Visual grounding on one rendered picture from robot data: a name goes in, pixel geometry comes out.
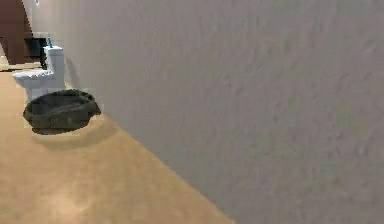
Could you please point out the blue bottle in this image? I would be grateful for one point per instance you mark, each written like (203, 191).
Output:
(49, 42)

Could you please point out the white toilet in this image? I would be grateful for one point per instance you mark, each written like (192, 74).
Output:
(40, 79)

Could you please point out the dark grey round basket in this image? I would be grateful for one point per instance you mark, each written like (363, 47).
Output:
(60, 111)

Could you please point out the brown wooden cabinet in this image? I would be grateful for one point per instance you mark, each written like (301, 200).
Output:
(15, 30)

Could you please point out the black bin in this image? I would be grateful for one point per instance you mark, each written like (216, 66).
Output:
(34, 47)

